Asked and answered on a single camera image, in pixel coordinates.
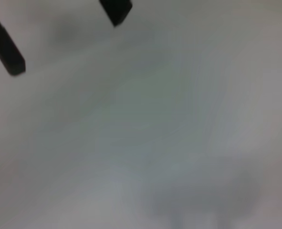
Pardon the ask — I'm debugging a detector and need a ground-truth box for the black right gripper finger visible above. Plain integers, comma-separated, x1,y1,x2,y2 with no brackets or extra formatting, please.
0,4,26,77
99,0,133,27

